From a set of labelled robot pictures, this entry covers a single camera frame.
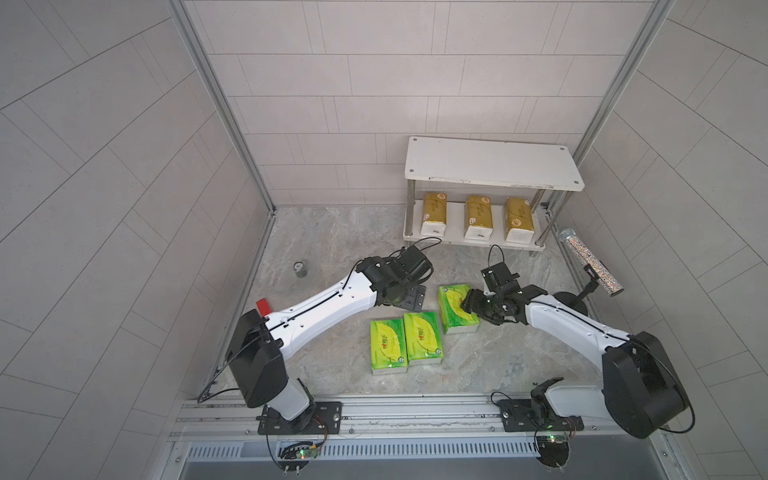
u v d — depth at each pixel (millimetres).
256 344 401
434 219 963
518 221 955
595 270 756
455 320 817
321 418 707
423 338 786
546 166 837
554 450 681
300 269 937
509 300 631
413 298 681
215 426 702
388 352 758
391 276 536
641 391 408
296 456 654
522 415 711
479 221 965
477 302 764
